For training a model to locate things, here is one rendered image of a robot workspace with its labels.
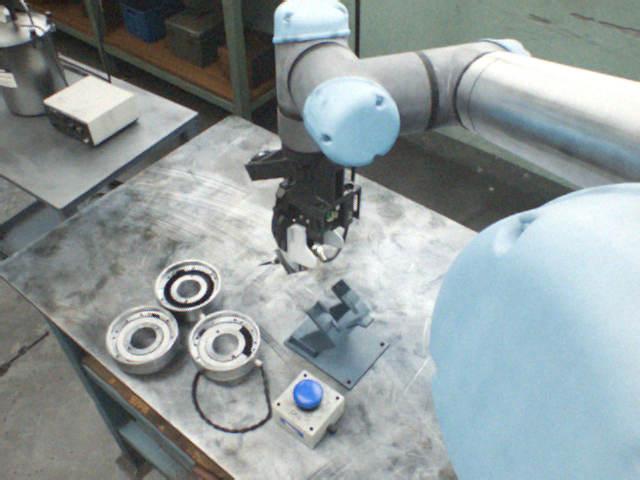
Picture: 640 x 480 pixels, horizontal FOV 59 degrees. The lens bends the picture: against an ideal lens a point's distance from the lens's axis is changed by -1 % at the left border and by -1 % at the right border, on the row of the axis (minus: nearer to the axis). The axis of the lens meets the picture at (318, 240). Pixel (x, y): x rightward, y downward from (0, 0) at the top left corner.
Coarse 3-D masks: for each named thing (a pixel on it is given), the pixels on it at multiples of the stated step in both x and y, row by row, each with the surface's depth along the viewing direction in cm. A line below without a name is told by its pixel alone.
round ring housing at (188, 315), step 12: (180, 264) 95; (192, 264) 96; (204, 264) 95; (192, 276) 95; (216, 276) 94; (156, 288) 91; (180, 288) 94; (192, 288) 96; (204, 288) 93; (180, 300) 91; (192, 300) 91; (216, 300) 91; (180, 312) 88; (192, 312) 89; (204, 312) 90
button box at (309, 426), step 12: (324, 384) 79; (288, 396) 78; (324, 396) 78; (336, 396) 77; (276, 408) 76; (288, 408) 76; (300, 408) 76; (312, 408) 76; (324, 408) 76; (336, 408) 77; (276, 420) 79; (288, 420) 76; (300, 420) 75; (312, 420) 75; (324, 420) 75; (336, 420) 79; (300, 432) 76; (312, 432) 74; (324, 432) 77; (312, 444) 76
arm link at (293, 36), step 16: (288, 0) 58; (304, 0) 57; (320, 0) 57; (288, 16) 55; (304, 16) 54; (320, 16) 54; (336, 16) 55; (288, 32) 55; (304, 32) 55; (320, 32) 55; (336, 32) 55; (288, 48) 56; (304, 48) 55; (288, 64) 56; (288, 96) 60; (288, 112) 61
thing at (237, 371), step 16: (208, 320) 88; (224, 320) 88; (240, 320) 88; (192, 336) 85; (224, 336) 87; (240, 336) 86; (256, 336) 86; (192, 352) 83; (208, 352) 84; (240, 352) 84; (256, 352) 83; (208, 368) 81; (224, 368) 81; (240, 368) 82
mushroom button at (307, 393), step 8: (296, 384) 76; (304, 384) 76; (312, 384) 76; (296, 392) 75; (304, 392) 75; (312, 392) 75; (320, 392) 75; (296, 400) 74; (304, 400) 74; (312, 400) 74; (320, 400) 75
